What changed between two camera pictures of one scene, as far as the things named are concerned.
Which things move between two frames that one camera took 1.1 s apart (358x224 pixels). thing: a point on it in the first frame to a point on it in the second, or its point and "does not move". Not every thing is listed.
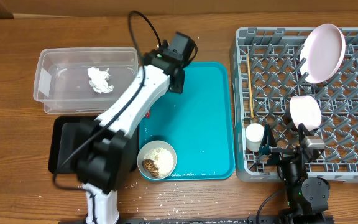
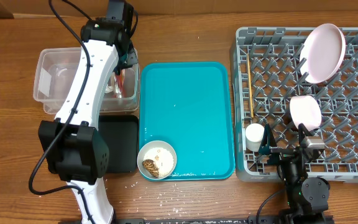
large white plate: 324,48 does not move
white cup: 253,134 does not move
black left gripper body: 179,87 to 123,65
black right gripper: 286,150 does not move
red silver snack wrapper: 148,114 to 120,87
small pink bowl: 306,109 does not move
